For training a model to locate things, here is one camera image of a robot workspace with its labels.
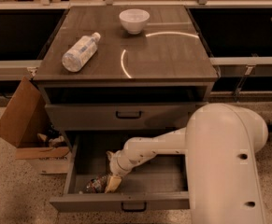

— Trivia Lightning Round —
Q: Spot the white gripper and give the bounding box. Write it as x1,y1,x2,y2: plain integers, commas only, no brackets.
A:
105,150,133,193

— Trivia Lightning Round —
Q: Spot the red label water bottle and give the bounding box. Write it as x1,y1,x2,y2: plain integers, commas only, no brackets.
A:
79,175,108,194

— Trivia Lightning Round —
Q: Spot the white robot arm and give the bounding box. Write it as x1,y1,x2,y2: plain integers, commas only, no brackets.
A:
107,104,268,224

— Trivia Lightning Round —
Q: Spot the open middle drawer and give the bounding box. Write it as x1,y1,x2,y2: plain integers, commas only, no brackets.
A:
50,132,190,212

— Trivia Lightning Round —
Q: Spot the closed top drawer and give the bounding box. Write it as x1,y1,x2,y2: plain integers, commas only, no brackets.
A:
45,103,204,131

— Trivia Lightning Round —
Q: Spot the grey drawer cabinet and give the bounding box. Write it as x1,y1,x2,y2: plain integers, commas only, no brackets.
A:
35,6,218,143

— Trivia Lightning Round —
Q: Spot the clear water bottle on counter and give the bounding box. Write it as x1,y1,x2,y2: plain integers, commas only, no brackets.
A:
62,33,101,72

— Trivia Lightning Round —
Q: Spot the brown cardboard box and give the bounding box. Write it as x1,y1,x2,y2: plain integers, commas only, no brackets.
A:
0,77,71,175

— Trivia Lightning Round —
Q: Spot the white bowl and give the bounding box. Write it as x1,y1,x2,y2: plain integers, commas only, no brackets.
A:
119,8,150,35

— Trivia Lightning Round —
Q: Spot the black middle drawer handle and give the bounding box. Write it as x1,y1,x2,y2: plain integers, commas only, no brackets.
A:
121,202,147,212

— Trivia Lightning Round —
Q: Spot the black drawer handle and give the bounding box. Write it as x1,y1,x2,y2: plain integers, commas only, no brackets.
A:
121,202,147,212
115,111,142,119

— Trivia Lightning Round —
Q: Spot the black top drawer handle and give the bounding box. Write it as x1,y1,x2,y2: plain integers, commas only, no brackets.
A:
115,111,142,119

